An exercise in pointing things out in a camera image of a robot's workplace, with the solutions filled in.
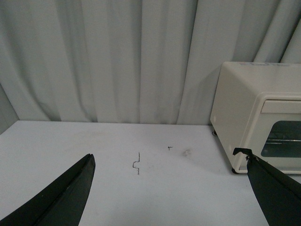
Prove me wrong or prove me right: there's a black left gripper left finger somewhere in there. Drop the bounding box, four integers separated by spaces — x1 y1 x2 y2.
0 154 95 226

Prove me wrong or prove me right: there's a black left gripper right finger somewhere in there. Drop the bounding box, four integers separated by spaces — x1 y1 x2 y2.
233 148 301 226

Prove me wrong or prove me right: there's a glass oven door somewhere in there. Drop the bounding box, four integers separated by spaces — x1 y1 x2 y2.
261 100 301 159

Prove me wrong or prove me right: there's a cream toaster oven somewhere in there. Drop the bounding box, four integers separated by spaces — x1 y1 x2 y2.
210 62 301 174

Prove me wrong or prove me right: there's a grey curtain backdrop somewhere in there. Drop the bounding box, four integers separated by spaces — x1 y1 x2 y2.
0 0 301 126

